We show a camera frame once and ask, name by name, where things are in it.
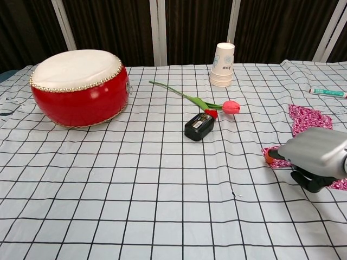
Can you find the grey black right robot hand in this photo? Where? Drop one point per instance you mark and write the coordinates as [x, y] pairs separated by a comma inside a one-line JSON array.
[[317, 151]]

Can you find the white paper cups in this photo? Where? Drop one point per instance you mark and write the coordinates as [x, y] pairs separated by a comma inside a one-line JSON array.
[[224, 61]]

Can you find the white green marker pen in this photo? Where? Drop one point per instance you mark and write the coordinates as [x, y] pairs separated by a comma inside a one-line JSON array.
[[328, 93]]

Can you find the artificial pink tulip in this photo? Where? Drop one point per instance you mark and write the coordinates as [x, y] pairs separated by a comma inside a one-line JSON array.
[[230, 107]]

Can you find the black ink bottle red cap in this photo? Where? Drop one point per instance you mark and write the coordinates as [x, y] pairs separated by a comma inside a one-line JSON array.
[[198, 126]]

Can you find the white black checked tablecloth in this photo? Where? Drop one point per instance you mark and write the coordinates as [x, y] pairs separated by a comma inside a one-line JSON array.
[[135, 189]]

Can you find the dark brown curtain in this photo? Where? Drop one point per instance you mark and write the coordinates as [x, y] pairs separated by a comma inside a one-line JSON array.
[[114, 27]]

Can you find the red drum with white skin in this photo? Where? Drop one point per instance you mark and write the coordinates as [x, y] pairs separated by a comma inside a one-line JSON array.
[[81, 100]]

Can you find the white frame post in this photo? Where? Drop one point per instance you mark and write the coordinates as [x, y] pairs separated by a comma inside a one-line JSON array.
[[332, 29], [158, 32], [63, 24], [234, 20]]

